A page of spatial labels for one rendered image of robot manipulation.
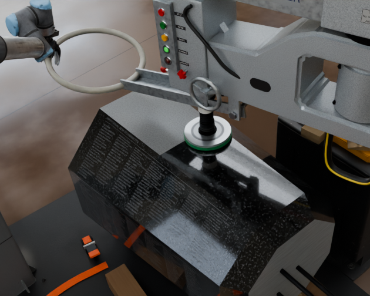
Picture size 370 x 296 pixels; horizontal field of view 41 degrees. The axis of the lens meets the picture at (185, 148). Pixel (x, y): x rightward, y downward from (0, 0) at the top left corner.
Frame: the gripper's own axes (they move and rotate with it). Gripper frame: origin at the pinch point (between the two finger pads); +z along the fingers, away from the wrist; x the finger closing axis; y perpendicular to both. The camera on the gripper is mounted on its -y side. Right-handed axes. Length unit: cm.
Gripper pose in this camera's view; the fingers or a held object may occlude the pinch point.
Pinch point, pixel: (51, 61)
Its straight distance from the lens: 261.1
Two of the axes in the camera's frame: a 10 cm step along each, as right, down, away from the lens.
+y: -1.3, 7.5, -6.5
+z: -0.8, 6.5, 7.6
